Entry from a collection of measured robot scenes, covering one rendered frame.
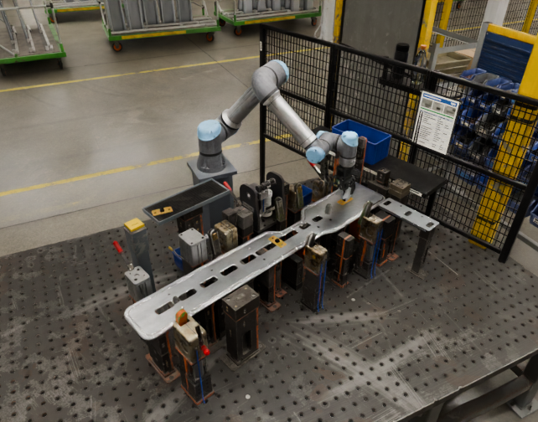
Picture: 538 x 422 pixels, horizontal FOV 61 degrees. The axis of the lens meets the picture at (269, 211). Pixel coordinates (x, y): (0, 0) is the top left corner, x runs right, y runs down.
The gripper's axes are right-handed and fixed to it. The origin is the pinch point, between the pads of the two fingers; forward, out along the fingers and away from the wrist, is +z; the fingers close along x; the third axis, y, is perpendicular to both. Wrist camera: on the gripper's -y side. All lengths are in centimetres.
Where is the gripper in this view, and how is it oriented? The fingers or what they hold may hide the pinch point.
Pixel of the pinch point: (345, 197)
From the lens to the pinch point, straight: 230.3
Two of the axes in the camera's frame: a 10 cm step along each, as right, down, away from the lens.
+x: 6.8, 4.3, -6.0
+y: -7.4, 3.9, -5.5
